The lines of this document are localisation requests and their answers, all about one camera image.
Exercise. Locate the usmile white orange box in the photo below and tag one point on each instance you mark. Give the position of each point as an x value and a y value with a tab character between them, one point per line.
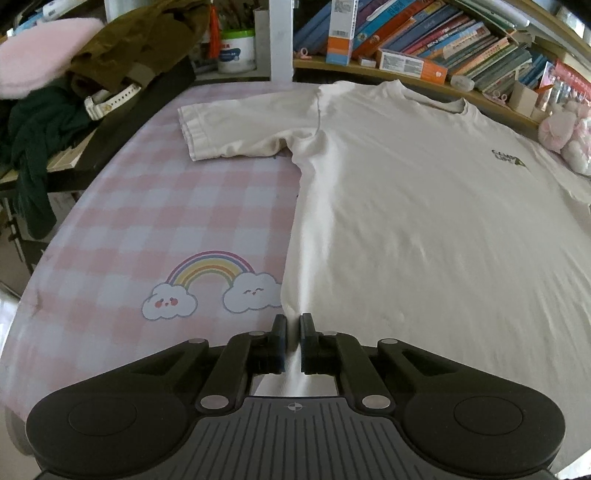
342	27

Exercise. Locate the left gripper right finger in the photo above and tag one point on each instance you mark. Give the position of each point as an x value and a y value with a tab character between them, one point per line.
341	356

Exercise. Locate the cream white t-shirt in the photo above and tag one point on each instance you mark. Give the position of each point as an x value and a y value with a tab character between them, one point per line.
428	222

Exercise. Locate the white orange flat box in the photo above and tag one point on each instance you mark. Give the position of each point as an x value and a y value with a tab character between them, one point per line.
411	66

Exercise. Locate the pink checkered desk mat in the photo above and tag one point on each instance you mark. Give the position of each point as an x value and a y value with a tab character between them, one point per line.
161	248

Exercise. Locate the white pink plush bunny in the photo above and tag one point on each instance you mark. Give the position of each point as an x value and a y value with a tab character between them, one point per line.
567	132

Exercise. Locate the beige pen holder box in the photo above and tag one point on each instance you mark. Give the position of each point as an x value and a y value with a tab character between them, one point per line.
523	99

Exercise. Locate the white tub green lid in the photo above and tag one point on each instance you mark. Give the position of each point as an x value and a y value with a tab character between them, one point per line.
238	51

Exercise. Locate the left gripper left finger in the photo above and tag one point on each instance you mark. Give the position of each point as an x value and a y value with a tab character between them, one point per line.
246	356

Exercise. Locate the red book stack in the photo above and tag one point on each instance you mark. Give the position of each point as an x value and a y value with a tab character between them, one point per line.
564	84

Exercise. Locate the white wooden bookshelf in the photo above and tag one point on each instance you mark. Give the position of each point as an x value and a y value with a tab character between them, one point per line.
548	33

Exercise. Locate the olive brown bag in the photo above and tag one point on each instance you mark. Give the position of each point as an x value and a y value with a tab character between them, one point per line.
138	46

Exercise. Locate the pink fluffy cushion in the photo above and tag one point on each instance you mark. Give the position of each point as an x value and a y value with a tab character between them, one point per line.
39	55

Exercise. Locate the white wristwatch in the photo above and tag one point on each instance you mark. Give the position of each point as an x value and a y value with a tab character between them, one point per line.
104	102

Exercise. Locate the row of leaning books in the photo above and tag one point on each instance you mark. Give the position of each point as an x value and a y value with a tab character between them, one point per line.
475	39

